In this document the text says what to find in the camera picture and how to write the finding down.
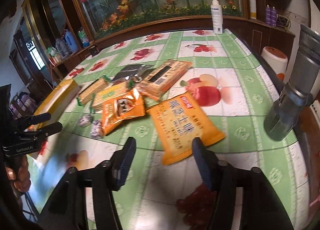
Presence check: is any yellow cheese biscuit packet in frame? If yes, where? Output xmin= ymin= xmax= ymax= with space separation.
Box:
xmin=147 ymin=92 xmax=225 ymax=166

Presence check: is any orange snack packet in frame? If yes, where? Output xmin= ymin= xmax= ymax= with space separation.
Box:
xmin=101 ymin=88 xmax=145 ymax=135

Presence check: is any left hand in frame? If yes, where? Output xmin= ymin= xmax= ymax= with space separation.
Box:
xmin=6 ymin=155 xmax=31 ymax=193

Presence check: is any yellow white storage tray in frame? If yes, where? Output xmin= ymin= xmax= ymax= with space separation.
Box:
xmin=27 ymin=79 xmax=81 ymax=131

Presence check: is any purple white candy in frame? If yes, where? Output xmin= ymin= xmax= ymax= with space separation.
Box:
xmin=78 ymin=114 xmax=93 ymax=128
xmin=90 ymin=119 xmax=104 ymax=140

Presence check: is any yellow green cracker pack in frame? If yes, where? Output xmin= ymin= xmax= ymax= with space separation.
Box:
xmin=89 ymin=81 xmax=134 ymax=113

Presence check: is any green-end cracker pack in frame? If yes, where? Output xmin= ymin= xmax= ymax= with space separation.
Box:
xmin=76 ymin=75 xmax=111 ymax=106

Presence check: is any blue water jug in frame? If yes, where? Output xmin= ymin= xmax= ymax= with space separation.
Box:
xmin=64 ymin=30 xmax=79 ymax=53

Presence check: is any small black box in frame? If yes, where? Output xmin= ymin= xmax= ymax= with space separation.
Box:
xmin=88 ymin=45 xmax=100 ymax=57

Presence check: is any green label bottle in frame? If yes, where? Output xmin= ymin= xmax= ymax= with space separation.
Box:
xmin=78 ymin=27 xmax=89 ymax=47

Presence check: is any fruit pattern tablecloth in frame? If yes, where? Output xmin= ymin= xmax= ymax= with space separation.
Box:
xmin=29 ymin=30 xmax=310 ymax=229

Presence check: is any dark silver foil packet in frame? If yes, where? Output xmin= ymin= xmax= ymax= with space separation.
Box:
xmin=111 ymin=64 xmax=153 ymax=83

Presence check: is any long orange biscuit pack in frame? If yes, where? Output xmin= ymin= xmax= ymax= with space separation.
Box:
xmin=136 ymin=59 xmax=193 ymax=101

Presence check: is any grey cylindrical tool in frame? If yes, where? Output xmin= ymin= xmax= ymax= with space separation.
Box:
xmin=264 ymin=24 xmax=319 ymax=141

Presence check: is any white stool orange top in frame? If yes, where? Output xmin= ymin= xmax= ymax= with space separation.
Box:
xmin=261 ymin=46 xmax=288 ymax=81

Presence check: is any white spray bottle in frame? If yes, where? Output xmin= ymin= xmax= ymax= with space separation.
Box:
xmin=210 ymin=0 xmax=223 ymax=34

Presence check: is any purple bottle left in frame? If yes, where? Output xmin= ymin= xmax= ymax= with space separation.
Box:
xmin=265 ymin=5 xmax=271 ymax=25

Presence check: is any purple bottle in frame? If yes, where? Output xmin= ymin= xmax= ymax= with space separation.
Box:
xmin=271 ymin=6 xmax=277 ymax=27
xmin=265 ymin=5 xmax=271 ymax=25

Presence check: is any purple bottle right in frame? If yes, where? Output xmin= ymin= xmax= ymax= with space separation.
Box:
xmin=271 ymin=6 xmax=277 ymax=27

